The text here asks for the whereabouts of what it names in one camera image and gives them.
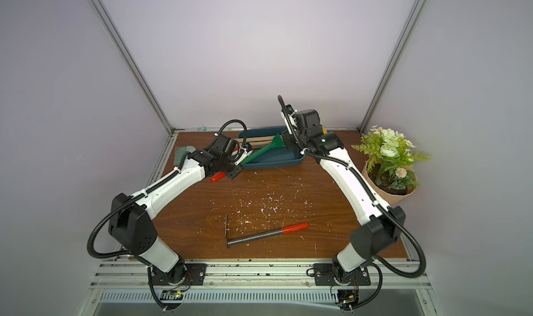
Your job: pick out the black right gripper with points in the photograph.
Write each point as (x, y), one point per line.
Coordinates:
(289, 139)

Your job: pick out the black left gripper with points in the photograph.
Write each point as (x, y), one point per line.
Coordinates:
(238, 169)

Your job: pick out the green tool red grip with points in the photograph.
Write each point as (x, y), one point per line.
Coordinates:
(276, 142)

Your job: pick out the wooden handle small hoe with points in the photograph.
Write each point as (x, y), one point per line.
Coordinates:
(260, 139)

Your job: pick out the grey tool red grip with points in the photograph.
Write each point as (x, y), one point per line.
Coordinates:
(262, 235)

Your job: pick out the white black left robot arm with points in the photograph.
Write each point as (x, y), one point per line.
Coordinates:
(131, 218)

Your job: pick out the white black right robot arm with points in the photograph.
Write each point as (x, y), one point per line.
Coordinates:
(380, 225)

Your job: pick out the teal plastic storage box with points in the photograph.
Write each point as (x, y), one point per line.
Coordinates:
(276, 158)

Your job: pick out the green hand brush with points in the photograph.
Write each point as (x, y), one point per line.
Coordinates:
(180, 155)

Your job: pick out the green artificial flower plant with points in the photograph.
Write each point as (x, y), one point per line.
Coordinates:
(390, 157)

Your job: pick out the tan ribbed flower pot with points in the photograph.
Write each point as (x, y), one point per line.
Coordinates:
(391, 198)

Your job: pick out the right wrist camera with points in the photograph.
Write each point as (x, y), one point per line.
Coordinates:
(287, 115)

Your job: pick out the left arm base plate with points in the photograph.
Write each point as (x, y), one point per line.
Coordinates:
(183, 274)

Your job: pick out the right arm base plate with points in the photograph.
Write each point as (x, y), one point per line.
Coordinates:
(328, 274)

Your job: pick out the aluminium front rail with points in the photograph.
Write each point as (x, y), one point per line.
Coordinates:
(307, 282)

